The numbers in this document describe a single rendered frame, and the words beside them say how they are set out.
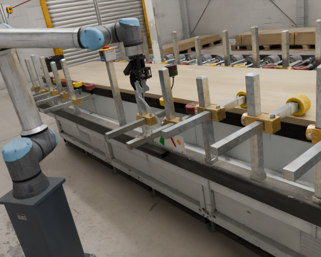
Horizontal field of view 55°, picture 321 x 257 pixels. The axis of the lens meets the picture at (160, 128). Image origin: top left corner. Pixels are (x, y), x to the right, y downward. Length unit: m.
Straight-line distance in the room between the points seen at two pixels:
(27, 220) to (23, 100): 0.62
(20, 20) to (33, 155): 7.62
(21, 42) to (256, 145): 1.08
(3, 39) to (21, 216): 0.89
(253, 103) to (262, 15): 8.74
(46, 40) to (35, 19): 7.84
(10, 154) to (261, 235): 1.37
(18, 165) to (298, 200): 1.28
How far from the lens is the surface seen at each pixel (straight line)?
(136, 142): 1.39
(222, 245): 2.05
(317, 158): 0.93
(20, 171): 1.72
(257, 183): 1.27
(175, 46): 3.06
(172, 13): 11.63
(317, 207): 1.17
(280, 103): 1.51
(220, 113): 1.29
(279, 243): 1.82
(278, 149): 1.45
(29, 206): 1.71
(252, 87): 1.14
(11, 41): 1.56
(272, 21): 9.70
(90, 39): 1.37
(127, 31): 1.46
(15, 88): 1.78
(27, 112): 1.80
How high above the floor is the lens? 1.38
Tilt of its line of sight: 21 degrees down
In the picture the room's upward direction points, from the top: 10 degrees counter-clockwise
